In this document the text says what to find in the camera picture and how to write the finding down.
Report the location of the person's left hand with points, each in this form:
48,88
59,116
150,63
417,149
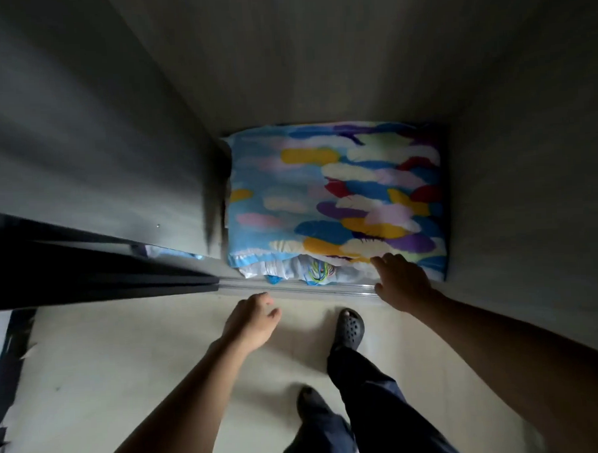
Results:
249,325

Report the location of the person's dark blue trousers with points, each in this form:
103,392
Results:
381,413

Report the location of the person's right black clog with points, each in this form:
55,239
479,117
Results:
348,329

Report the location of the grey wardrobe cabinet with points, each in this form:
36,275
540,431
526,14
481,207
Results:
523,150

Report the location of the grey wardrobe sliding door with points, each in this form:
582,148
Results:
77,134

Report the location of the person's left thumb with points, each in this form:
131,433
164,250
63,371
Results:
274,313

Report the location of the colourful feather print folded blanket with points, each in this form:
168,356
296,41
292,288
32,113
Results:
327,193

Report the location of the metal wardrobe door track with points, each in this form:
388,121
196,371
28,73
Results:
301,286

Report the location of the black wardrobe sliding door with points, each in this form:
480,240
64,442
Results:
58,274

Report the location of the white printed folded bedding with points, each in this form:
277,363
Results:
291,269

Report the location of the person's left forearm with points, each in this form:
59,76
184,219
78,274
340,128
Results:
188,411

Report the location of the person's black clog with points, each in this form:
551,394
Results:
310,402
348,329

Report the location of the person's right hand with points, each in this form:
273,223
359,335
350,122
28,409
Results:
405,286

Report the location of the person's right thumb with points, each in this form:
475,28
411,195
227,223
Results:
379,289

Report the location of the person's left black clog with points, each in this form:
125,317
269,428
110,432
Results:
310,402

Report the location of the person's right forearm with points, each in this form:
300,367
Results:
523,367

